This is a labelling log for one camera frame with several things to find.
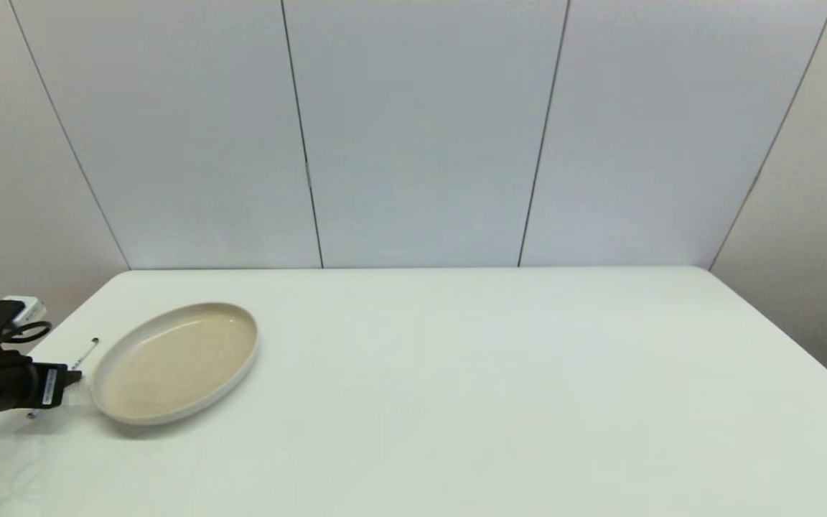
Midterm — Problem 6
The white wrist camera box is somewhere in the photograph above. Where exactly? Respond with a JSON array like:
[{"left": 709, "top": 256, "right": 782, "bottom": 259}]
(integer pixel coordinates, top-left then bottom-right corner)
[{"left": 0, "top": 295, "right": 47, "bottom": 328}]

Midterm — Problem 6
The white pen with black tip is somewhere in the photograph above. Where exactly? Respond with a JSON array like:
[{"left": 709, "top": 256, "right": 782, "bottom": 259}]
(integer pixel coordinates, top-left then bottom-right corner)
[{"left": 26, "top": 337, "right": 101, "bottom": 421}]

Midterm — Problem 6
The beige oval plate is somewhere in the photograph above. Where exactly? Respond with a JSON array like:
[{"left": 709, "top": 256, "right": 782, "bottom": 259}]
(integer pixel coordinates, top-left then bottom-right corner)
[{"left": 91, "top": 302, "right": 261, "bottom": 426}]

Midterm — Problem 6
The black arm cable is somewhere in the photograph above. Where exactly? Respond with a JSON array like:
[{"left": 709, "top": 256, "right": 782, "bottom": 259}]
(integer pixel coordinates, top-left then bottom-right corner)
[{"left": 0, "top": 320, "right": 52, "bottom": 375}]

